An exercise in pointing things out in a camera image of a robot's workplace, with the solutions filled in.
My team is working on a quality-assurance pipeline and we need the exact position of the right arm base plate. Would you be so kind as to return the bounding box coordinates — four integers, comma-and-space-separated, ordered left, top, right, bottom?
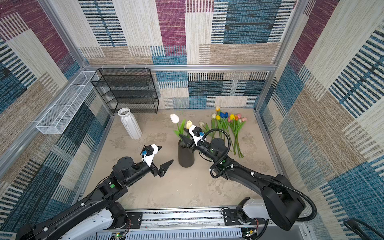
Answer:
220, 207, 259, 226

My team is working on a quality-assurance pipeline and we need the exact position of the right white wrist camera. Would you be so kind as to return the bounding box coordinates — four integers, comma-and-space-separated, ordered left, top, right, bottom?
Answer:
188, 125, 205, 146

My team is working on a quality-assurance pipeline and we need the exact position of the white ribbed ceramic vase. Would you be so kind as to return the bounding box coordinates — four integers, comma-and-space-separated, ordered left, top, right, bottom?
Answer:
118, 108, 142, 140

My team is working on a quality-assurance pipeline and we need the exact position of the blue tulip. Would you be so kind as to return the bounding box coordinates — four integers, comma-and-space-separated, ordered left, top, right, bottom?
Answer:
220, 112, 230, 135

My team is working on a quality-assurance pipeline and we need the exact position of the aluminium rail with cable duct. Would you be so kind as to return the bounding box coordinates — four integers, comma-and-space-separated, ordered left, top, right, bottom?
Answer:
82, 207, 316, 240

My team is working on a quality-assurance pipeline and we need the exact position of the black cylindrical vase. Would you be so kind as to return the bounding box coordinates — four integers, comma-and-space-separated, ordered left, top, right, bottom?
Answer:
178, 140, 195, 168

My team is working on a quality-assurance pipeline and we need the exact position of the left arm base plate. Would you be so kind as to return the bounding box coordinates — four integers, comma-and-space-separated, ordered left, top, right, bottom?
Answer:
112, 212, 143, 230

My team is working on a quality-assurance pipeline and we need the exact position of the light pink tulip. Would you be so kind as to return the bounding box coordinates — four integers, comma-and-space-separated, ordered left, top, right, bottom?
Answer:
235, 118, 247, 139

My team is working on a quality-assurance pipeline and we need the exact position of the white wire mesh basket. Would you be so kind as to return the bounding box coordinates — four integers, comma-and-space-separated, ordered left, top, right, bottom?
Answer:
36, 71, 95, 135

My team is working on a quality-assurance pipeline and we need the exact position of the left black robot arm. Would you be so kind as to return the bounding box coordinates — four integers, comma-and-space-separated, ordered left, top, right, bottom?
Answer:
16, 145, 174, 240

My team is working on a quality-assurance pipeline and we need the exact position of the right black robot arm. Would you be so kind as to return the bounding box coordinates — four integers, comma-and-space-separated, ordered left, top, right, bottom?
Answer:
179, 134, 317, 231

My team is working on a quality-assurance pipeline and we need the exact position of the orange yellow tulip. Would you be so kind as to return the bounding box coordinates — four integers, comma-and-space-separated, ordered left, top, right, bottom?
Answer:
229, 114, 244, 158

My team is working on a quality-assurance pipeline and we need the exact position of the black wire shelf rack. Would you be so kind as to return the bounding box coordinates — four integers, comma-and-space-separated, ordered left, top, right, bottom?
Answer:
91, 68, 159, 114

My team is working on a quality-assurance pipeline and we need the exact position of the cream white tulip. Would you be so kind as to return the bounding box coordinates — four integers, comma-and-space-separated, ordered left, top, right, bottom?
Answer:
186, 121, 193, 130

